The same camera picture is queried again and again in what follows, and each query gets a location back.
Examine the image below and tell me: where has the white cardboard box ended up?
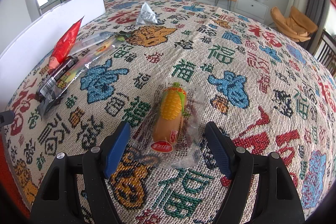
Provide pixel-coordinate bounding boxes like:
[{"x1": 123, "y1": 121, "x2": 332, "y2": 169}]
[{"x1": 0, "y1": 0, "x2": 107, "y2": 67}]

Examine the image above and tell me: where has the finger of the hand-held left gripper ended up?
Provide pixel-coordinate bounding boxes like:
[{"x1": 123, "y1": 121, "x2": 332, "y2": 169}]
[{"x1": 0, "y1": 111, "x2": 14, "y2": 128}]

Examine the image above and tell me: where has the red snack packet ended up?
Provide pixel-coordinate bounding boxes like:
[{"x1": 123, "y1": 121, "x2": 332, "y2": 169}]
[{"x1": 49, "y1": 15, "x2": 86, "y2": 75}]

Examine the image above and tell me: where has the printed blanket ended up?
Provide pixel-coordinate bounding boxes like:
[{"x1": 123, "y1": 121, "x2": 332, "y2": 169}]
[{"x1": 0, "y1": 0, "x2": 336, "y2": 224}]

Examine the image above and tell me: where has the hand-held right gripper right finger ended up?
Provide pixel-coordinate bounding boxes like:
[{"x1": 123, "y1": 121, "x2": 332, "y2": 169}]
[{"x1": 204, "y1": 121, "x2": 305, "y2": 224}]

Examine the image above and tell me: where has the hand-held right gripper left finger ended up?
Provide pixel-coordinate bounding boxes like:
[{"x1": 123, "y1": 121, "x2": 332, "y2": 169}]
[{"x1": 30, "y1": 121, "x2": 131, "y2": 224}]

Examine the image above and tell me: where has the orange lounge chair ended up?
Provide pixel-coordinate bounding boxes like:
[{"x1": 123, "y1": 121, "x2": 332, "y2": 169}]
[{"x1": 270, "y1": 6, "x2": 319, "y2": 42}]

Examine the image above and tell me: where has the corn sausage packet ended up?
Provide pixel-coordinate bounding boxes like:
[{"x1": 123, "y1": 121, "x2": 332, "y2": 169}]
[{"x1": 133, "y1": 78, "x2": 205, "y2": 169}]

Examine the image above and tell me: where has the dark wooden chair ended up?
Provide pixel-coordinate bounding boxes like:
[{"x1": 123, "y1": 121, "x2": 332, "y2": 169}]
[{"x1": 314, "y1": 30, "x2": 336, "y2": 72}]

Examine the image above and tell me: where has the silver triangular snack packet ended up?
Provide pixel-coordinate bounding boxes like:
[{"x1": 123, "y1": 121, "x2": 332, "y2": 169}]
[{"x1": 135, "y1": 2, "x2": 159, "y2": 26}]

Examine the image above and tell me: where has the grey curtain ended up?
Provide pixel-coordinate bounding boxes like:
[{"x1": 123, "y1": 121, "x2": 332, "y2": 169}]
[{"x1": 304, "y1": 0, "x2": 334, "y2": 51}]

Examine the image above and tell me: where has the black snack packet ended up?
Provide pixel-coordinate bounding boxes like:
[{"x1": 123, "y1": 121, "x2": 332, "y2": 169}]
[{"x1": 35, "y1": 90, "x2": 66, "y2": 119}]

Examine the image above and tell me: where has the black chocolate bar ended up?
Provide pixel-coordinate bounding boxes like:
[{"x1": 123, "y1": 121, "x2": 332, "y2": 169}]
[{"x1": 35, "y1": 55, "x2": 79, "y2": 102}]

